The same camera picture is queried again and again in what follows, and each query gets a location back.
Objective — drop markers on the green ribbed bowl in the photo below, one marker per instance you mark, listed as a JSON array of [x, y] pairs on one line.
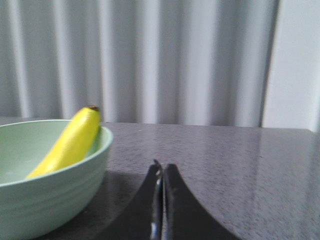
[[30, 208]]

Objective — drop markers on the white pleated curtain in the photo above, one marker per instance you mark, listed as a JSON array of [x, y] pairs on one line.
[[244, 63]]

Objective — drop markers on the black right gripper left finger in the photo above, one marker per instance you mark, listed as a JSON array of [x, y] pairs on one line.
[[142, 219]]

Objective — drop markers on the yellow banana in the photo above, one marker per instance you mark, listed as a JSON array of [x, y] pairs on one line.
[[73, 144]]

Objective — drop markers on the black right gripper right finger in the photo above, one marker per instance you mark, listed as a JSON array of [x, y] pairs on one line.
[[186, 218]]

